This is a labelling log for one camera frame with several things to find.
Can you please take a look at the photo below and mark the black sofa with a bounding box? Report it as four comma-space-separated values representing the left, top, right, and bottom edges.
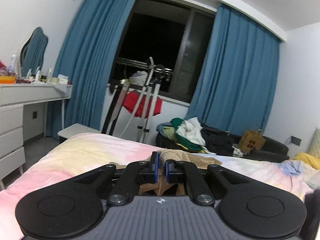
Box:
156, 122, 289, 163

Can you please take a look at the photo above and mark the white dressing table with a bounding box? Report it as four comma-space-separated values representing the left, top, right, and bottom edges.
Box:
1, 83, 73, 179

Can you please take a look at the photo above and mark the right blue curtain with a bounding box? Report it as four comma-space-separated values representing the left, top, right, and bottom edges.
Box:
185, 4, 280, 135

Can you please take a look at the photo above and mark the white bedside bench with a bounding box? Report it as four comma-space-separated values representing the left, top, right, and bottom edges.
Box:
57, 124, 100, 143

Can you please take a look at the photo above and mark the blue curtain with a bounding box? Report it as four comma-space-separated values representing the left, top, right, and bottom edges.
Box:
47, 0, 135, 140
185, 4, 280, 135

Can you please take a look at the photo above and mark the pastel tie-dye bed sheet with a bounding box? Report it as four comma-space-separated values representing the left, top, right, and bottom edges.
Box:
1, 133, 319, 239

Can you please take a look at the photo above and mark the cream quilted headboard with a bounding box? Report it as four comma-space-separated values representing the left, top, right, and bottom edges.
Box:
308, 128, 320, 159

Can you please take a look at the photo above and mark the black wall socket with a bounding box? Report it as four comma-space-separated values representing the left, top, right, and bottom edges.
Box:
290, 136, 302, 146

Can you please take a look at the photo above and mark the pile of mixed clothes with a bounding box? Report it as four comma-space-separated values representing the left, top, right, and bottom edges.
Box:
156, 117, 244, 158

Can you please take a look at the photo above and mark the left blue curtain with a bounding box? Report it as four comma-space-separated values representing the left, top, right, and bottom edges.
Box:
47, 0, 135, 140

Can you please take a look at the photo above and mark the orange tray on dresser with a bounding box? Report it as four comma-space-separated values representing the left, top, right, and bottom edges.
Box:
0, 76, 16, 84

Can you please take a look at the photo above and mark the red hanging garment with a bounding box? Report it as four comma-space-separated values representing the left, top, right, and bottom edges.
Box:
123, 90, 162, 117

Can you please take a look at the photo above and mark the wavy frame vanity mirror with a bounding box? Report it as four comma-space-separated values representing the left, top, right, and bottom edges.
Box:
20, 27, 49, 77

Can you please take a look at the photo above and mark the folded ironing board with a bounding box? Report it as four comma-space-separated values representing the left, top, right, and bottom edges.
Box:
101, 79, 130, 135

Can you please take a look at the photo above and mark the tan t-shirt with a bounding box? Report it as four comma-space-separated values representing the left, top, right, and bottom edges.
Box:
139, 149, 222, 196

